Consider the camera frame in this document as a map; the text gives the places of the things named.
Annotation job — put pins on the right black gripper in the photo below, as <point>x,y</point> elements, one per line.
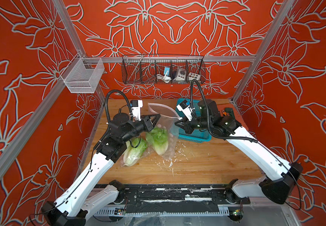
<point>186,125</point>

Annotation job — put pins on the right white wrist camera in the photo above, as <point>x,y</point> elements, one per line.
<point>188,111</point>

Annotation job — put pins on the black wire wall basket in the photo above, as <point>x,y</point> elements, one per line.
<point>151,71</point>

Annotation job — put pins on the white power strip cube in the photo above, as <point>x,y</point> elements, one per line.
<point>194,76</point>

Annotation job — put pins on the chinese cabbage long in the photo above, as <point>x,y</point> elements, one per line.
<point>134,151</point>

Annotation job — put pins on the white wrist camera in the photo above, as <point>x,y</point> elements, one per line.
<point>136,106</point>
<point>188,111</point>

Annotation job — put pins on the aluminium frame crossbar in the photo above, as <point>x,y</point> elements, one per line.
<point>95,60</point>

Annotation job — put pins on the clear zipper bag pink dots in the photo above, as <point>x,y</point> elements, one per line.
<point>134,152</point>

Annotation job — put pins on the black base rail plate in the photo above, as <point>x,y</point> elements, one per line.
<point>172,200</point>

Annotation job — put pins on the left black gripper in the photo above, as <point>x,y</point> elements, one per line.
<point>147,123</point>

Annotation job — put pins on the teal plastic basket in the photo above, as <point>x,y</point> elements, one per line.
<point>197,135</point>

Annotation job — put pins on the blue white charger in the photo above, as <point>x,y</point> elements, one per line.
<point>166,72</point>

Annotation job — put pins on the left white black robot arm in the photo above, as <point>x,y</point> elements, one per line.
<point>123,135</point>

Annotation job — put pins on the white adapter with sockets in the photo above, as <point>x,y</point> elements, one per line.
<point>180,75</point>

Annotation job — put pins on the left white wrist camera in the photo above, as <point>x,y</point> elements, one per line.
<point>136,106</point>

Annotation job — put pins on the clear plastic wall bin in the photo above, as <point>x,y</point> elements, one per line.
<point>79,78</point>

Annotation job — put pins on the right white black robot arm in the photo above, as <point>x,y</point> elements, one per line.
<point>281,176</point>

